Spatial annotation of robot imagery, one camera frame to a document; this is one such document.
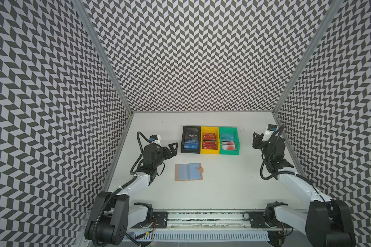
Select blue card in black bin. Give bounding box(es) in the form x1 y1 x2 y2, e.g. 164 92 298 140
183 132 199 150

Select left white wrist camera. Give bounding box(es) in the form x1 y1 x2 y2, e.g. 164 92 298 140
149 134 161 145

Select yellow storage bin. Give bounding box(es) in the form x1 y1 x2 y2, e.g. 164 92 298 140
201 126 221 154

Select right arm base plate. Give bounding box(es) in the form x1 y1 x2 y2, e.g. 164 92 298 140
242 211 292 230

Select green storage bin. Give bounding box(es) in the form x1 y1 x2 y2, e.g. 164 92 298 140
219 127 240 155

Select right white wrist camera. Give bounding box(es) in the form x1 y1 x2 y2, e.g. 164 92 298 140
264 124 277 139

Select black storage bin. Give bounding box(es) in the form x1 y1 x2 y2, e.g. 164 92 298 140
181 126 201 154

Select tan leather card holder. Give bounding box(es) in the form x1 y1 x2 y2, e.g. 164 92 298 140
175 163 204 181

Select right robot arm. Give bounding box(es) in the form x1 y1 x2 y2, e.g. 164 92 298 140
252 129 356 247

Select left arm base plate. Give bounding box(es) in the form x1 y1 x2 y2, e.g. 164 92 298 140
130 211 169 229

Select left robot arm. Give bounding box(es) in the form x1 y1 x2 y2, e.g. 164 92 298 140
85 143 178 247

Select teal VIP card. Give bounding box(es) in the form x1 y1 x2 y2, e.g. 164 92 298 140
221 133 235 142

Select card in green bin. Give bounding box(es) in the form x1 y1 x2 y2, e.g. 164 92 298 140
221 142 237 151

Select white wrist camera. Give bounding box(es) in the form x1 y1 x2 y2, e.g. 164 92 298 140
264 124 277 139
149 134 161 145

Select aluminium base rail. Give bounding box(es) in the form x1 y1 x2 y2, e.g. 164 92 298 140
127 205 292 232

